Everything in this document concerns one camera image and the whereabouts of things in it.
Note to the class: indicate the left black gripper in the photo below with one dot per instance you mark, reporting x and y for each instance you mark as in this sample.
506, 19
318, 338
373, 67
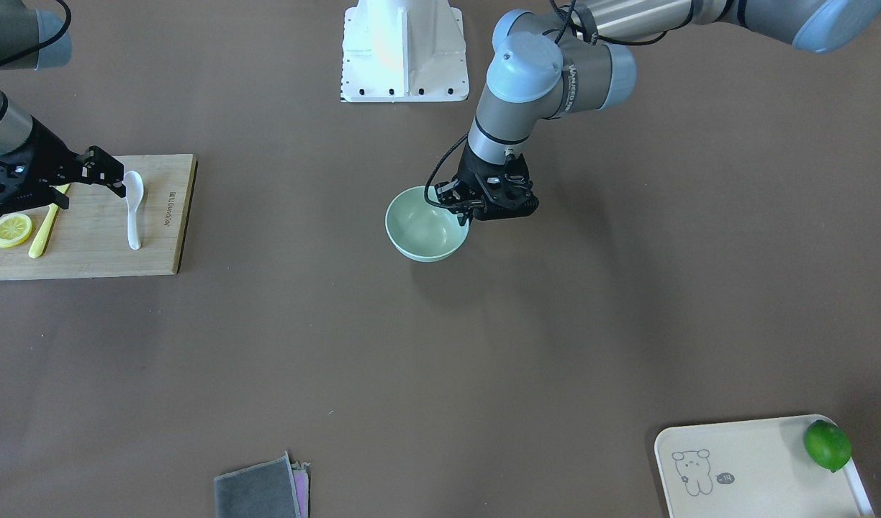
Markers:
473, 170

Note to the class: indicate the white plastic spoon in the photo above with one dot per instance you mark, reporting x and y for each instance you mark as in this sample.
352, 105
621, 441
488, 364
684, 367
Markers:
135, 193

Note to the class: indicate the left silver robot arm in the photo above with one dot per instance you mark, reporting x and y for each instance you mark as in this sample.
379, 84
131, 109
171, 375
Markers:
578, 57

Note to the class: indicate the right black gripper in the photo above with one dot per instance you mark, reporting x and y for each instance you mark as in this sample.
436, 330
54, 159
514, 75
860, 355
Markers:
43, 157

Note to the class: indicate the lemon slice stacked top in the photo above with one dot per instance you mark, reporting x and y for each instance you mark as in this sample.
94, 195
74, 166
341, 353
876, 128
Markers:
15, 229

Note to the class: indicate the green lime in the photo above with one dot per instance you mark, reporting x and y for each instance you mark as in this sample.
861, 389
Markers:
827, 445

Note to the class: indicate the yellow plastic knife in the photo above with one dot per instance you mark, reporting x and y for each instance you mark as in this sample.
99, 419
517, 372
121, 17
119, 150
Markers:
39, 243

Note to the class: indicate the grey folded cloth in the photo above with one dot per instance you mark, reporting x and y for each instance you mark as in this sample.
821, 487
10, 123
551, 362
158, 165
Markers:
278, 488

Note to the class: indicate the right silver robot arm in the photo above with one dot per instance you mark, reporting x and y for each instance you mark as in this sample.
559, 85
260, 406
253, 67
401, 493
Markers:
31, 38

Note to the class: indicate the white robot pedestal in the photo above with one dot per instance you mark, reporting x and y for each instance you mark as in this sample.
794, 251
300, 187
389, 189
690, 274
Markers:
404, 51

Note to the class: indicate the beige rabbit tray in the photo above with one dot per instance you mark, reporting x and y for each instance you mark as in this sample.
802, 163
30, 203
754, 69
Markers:
753, 468

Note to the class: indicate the light green bowl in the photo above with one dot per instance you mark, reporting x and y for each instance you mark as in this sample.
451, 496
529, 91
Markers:
420, 231

